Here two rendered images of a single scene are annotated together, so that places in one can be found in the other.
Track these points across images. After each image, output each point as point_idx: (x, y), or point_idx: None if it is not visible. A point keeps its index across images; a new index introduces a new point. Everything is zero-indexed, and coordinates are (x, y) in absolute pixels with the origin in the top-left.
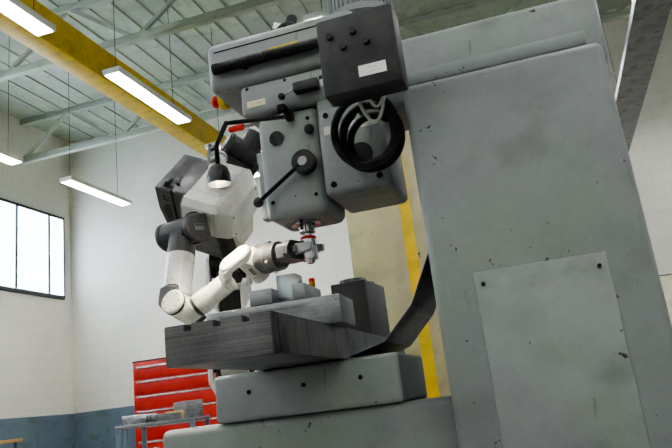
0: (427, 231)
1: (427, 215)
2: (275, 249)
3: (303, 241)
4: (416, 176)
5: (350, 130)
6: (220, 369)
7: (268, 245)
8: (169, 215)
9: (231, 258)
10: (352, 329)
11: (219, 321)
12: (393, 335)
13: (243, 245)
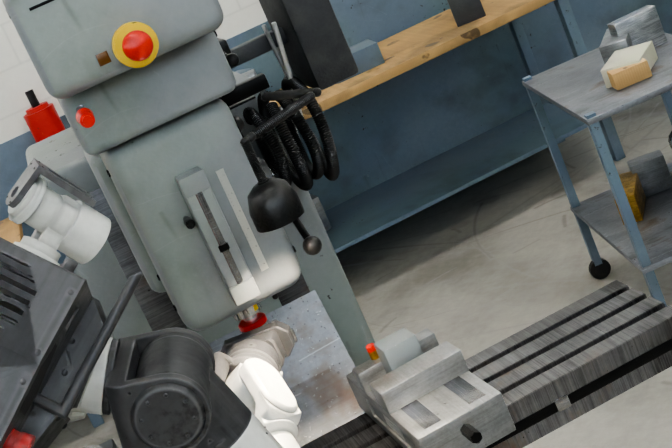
0: (337, 259)
1: (330, 241)
2: (274, 346)
3: (268, 323)
4: (305, 195)
5: (272, 130)
6: (575, 418)
7: (261, 345)
8: (31, 390)
9: (275, 385)
10: (334, 429)
11: (634, 304)
12: (353, 408)
13: (252, 359)
